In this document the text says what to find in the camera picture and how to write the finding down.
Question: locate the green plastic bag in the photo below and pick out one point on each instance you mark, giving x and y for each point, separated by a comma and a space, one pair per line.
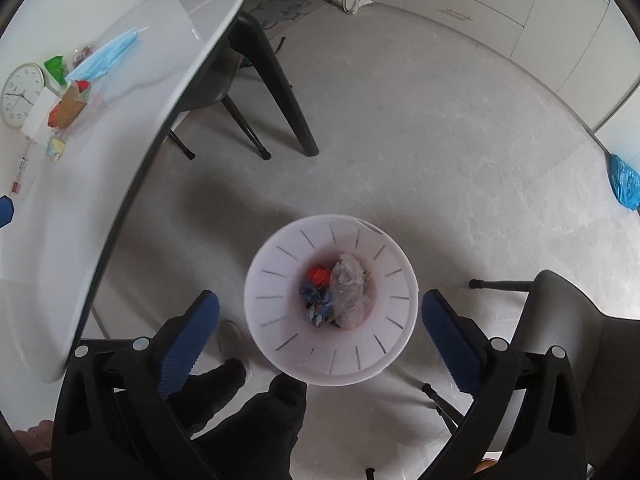
56, 70

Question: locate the white paper card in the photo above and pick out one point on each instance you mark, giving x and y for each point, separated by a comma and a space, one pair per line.
41, 115

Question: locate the black table leg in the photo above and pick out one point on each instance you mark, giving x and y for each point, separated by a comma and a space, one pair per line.
280, 80

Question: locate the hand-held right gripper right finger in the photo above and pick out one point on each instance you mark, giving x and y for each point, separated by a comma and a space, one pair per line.
450, 345

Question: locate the red folded paper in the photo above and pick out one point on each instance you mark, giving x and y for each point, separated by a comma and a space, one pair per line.
82, 84

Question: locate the person's grey slipper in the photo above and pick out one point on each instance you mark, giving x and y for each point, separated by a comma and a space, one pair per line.
232, 345

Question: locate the white plastic waste bin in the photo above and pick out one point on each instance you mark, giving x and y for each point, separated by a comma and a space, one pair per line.
390, 305

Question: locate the grey chair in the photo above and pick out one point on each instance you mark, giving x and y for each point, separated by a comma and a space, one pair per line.
215, 85
565, 340

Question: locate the round white wall clock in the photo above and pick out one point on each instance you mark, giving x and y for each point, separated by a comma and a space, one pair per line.
20, 95

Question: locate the blue face mask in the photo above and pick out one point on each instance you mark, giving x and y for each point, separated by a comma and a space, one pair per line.
102, 57

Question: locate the red paper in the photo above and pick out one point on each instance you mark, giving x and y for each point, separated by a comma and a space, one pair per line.
82, 84
318, 275

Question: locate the grey patterned rug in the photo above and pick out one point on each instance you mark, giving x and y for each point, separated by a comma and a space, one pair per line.
285, 7

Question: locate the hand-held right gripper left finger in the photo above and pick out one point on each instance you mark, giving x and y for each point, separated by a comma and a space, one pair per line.
189, 342

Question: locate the tall beige cabinet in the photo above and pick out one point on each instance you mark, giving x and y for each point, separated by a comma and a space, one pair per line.
580, 45

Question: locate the person's black trouser leg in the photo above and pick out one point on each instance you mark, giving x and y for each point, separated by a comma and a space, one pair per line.
250, 425

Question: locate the clear plastic bag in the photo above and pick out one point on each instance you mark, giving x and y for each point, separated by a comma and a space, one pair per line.
350, 287

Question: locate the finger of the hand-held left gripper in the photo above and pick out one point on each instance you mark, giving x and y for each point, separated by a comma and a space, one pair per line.
5, 211

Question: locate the pale green crumpled paper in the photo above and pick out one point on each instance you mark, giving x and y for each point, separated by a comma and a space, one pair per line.
56, 146

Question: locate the blue printed carton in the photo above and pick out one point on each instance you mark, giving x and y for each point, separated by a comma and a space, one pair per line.
316, 302

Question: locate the blue plastic bag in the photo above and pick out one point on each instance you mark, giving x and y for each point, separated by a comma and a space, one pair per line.
625, 182

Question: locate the brown paper bag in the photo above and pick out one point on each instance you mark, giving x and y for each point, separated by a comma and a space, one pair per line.
67, 107

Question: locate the red and white medicine box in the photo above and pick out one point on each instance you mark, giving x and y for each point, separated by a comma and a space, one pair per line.
19, 177

